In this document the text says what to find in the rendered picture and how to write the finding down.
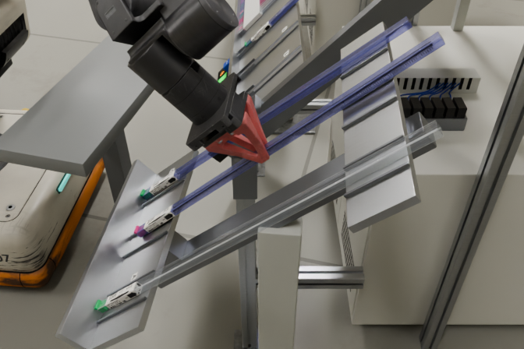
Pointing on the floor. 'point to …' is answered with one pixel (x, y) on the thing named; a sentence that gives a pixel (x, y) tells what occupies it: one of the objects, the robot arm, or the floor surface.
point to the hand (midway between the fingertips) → (262, 152)
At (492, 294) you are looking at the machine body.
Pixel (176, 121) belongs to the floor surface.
